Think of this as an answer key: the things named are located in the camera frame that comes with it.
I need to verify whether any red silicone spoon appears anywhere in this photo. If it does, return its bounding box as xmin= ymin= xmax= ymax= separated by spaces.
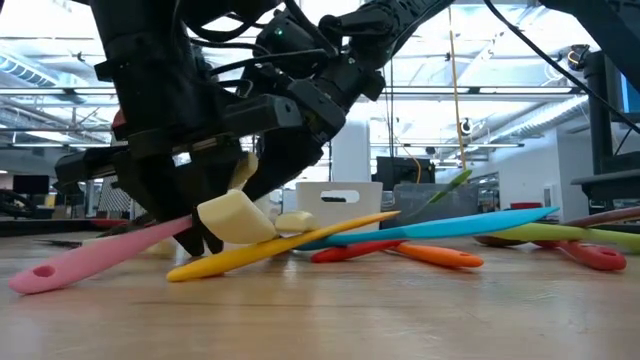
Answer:
xmin=472 ymin=234 xmax=628 ymax=273

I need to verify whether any grey translucent plastic bin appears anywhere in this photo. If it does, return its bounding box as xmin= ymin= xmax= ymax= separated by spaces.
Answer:
xmin=382 ymin=182 xmax=480 ymax=230

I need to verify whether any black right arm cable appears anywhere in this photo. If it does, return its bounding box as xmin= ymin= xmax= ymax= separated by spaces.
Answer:
xmin=482 ymin=0 xmax=640 ymax=135

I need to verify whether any black computer monitor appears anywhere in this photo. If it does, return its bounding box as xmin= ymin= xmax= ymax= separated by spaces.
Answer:
xmin=617 ymin=69 xmax=640 ymax=121

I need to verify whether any orange silicone spatula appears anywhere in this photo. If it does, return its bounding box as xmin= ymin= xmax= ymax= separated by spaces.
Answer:
xmin=389 ymin=241 xmax=485 ymax=270

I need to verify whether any green silicone spatula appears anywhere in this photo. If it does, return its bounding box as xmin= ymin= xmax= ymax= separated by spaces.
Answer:
xmin=428 ymin=168 xmax=474 ymax=205

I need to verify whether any green silicone spoon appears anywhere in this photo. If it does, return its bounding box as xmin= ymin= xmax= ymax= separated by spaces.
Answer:
xmin=487 ymin=222 xmax=640 ymax=255

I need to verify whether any black background monitor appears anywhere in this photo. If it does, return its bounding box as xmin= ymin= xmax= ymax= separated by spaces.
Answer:
xmin=12 ymin=174 xmax=51 ymax=196

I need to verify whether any white plastic bin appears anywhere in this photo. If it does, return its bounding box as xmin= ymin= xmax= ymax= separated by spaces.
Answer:
xmin=295 ymin=180 xmax=384 ymax=236

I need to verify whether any red silicone spatula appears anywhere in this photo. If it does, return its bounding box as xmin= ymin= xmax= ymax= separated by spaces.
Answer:
xmin=309 ymin=238 xmax=406 ymax=265

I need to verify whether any black equipment box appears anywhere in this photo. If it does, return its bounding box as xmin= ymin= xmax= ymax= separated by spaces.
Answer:
xmin=372 ymin=155 xmax=436 ymax=191

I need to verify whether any brown wooden spoon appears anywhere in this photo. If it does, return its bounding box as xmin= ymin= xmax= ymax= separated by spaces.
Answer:
xmin=562 ymin=204 xmax=640 ymax=230

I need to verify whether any blue silicone spatula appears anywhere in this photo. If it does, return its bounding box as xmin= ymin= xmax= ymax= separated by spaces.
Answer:
xmin=297 ymin=205 xmax=560 ymax=252

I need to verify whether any yellow hanging cable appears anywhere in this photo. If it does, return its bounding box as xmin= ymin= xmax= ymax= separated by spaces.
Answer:
xmin=447 ymin=4 xmax=469 ymax=172

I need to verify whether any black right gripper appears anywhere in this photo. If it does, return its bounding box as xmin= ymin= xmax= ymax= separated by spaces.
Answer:
xmin=241 ymin=49 xmax=387 ymax=202

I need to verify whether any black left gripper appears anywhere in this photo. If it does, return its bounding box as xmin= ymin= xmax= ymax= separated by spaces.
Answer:
xmin=53 ymin=93 xmax=304 ymax=257

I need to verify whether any grey computer cart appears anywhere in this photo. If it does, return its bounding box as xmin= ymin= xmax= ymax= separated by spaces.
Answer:
xmin=569 ymin=47 xmax=640 ymax=214

